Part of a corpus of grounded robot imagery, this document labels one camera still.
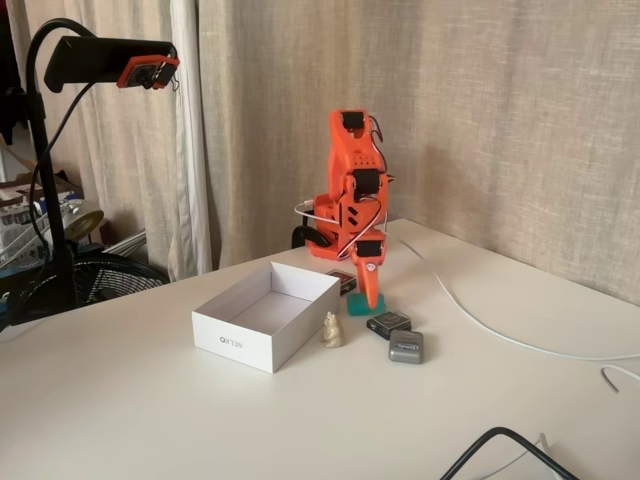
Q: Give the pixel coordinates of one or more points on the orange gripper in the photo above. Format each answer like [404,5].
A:
[367,266]

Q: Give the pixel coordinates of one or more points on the green cube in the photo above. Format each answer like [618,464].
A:
[357,306]

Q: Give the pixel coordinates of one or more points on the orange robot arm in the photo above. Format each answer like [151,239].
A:
[350,145]

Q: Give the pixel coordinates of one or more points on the small black clear-lid case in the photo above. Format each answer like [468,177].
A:
[342,277]
[387,322]

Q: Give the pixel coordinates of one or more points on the cream bear figurine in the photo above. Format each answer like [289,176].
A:
[332,332]

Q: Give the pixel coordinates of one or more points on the grey metal tin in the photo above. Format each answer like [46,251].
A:
[406,347]

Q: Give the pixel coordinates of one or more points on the black table clamp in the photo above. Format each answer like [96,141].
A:
[302,235]

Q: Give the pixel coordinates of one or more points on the white cardboard box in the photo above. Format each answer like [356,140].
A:
[240,335]

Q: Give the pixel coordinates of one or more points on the beige linen curtain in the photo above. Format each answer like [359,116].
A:
[500,100]

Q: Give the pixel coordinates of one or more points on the black floor fan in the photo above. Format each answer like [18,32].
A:
[110,280]

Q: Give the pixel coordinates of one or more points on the metal desk lamp head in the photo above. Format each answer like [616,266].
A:
[82,220]

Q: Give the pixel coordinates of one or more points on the black gooseneck stand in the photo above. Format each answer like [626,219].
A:
[52,215]

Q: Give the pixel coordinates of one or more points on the brown cardboard box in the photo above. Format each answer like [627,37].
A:
[20,190]

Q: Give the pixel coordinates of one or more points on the overhead camera on stand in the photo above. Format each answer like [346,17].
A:
[140,165]

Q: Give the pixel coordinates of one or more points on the orange camera module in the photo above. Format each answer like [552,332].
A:
[145,72]

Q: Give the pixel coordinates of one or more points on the black camera holder bar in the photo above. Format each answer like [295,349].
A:
[90,57]

